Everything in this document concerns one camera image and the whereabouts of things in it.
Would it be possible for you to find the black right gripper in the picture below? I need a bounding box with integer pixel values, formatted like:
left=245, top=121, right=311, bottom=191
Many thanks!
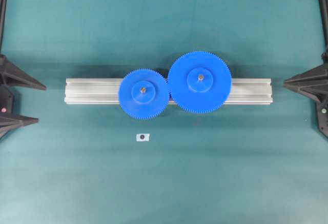
left=283, top=51, right=328, bottom=135

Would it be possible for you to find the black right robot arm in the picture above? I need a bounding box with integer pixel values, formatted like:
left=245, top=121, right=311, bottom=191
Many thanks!
left=283, top=0, right=327, bottom=136

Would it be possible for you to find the small blue gear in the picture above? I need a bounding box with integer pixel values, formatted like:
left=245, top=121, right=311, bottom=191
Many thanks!
left=118, top=69, right=170, bottom=120

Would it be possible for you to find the teal table mat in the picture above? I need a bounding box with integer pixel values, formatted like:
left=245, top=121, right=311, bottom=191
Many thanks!
left=1, top=0, right=327, bottom=223

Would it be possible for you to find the large blue gear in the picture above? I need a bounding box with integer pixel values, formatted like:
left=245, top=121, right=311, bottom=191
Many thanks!
left=168, top=51, right=232, bottom=114

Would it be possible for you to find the aluminium extrusion rail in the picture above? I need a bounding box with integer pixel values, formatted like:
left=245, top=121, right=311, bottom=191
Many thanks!
left=65, top=78, right=273, bottom=105

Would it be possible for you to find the white tape marker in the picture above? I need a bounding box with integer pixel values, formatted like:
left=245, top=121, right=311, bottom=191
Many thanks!
left=136, top=133, right=150, bottom=141

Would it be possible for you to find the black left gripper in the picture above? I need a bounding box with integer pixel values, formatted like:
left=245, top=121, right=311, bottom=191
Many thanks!
left=0, top=54, right=47, bottom=138

